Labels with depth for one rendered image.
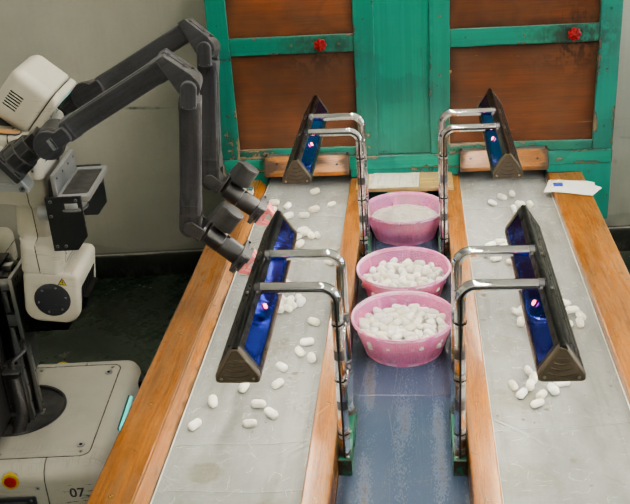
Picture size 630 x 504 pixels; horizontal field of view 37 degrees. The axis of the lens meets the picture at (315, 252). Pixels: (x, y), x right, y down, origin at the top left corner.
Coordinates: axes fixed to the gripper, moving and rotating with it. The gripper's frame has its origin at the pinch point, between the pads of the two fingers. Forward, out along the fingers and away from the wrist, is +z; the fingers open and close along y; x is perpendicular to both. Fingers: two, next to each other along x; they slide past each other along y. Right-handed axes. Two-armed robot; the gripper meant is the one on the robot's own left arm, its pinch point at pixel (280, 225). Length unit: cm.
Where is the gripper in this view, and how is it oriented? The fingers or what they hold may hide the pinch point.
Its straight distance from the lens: 284.4
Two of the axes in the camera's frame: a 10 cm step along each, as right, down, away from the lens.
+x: -5.7, 7.2, 3.9
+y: 0.9, -4.1, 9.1
